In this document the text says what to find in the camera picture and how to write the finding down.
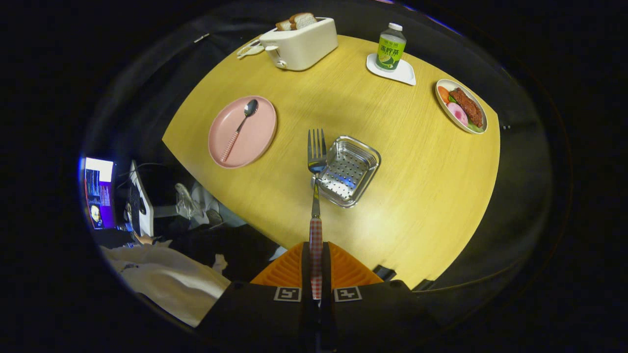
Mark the pink plate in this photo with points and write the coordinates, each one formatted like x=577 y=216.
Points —
x=257 y=139

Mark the perforated metal basket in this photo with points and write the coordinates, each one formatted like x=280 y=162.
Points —
x=351 y=171

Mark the lit computer monitor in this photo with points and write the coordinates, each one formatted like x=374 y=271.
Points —
x=99 y=191

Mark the white food plate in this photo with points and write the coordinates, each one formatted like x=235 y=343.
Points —
x=478 y=128

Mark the pink round food slice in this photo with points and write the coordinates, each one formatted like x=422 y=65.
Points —
x=457 y=113

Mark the silver clip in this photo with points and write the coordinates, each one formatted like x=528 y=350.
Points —
x=201 y=37

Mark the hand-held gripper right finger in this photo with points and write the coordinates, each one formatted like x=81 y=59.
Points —
x=373 y=314

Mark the orange food slice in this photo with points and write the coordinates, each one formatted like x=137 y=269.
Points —
x=443 y=93

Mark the silver laptop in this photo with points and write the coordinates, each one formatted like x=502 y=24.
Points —
x=143 y=206

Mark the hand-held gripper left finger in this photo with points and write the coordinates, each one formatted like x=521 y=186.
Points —
x=265 y=309

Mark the green label drink bottle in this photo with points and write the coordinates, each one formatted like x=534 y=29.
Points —
x=391 y=49

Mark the person's white garment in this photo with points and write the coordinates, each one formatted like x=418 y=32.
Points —
x=167 y=279

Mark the bread slice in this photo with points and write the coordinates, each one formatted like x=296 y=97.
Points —
x=283 y=24
x=302 y=20

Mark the white square coaster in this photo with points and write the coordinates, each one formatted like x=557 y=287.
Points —
x=405 y=74

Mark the brown meat piece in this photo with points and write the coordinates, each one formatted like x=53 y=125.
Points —
x=467 y=106

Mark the white divided condiment dish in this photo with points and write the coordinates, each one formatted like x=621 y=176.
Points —
x=248 y=49

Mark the white sneaker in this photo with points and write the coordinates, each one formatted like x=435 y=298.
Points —
x=190 y=203

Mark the white toaster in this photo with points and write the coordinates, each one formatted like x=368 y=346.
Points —
x=304 y=46

